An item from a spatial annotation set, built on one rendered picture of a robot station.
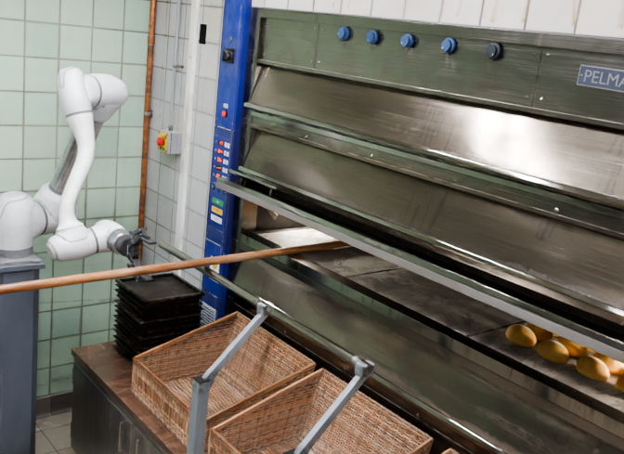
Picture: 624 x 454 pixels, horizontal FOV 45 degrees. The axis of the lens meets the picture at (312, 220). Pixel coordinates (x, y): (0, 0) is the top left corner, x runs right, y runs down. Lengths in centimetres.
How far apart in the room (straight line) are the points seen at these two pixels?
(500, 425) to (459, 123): 89
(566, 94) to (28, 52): 238
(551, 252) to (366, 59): 93
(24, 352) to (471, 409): 188
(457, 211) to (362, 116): 50
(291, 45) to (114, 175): 133
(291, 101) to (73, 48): 123
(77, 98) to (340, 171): 101
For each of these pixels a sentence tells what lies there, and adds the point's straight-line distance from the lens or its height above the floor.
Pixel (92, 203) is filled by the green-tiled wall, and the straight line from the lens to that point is 383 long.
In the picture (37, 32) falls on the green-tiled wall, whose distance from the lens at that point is 362.
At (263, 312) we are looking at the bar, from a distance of 242.
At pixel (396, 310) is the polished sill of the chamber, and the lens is 250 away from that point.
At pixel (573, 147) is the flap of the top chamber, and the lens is 206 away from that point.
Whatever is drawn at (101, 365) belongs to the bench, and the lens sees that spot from 333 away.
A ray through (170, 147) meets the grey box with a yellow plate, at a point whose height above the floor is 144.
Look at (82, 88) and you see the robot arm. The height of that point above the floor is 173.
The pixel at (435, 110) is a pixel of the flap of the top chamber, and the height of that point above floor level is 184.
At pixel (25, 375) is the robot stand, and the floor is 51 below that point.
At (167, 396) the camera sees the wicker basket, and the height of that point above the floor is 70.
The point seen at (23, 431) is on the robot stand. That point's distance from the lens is 355.
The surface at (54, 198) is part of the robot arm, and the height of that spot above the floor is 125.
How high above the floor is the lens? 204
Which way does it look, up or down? 14 degrees down
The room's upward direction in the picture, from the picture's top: 7 degrees clockwise
